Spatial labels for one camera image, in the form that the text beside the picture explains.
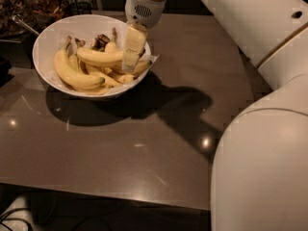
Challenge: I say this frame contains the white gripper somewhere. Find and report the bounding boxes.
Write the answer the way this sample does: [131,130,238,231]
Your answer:
[122,0,166,73]

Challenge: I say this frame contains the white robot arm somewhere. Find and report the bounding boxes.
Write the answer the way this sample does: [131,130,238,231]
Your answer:
[200,0,308,231]

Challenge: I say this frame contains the upright banana at back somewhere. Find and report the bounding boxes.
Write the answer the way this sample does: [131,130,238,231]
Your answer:
[105,28,118,53]

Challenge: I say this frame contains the white paper bowl liner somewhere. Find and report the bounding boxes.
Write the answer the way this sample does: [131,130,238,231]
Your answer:
[60,34,155,96]

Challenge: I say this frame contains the left curved yellow banana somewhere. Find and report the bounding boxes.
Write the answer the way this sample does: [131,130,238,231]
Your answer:
[54,36,105,90]

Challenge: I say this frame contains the white ceramic bowl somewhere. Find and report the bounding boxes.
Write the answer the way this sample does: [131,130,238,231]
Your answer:
[33,14,153,100]

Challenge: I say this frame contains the glass jar with snacks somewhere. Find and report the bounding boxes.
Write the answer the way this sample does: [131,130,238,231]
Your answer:
[0,0,68,38]

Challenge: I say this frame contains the black wire basket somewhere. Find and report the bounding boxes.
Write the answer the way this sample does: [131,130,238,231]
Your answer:
[67,2,91,16]

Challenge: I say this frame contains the metal spoon handle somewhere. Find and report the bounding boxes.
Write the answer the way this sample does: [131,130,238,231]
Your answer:
[13,15,39,36]

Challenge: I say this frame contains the black floor cables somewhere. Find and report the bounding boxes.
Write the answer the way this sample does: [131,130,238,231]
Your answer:
[0,209,114,231]

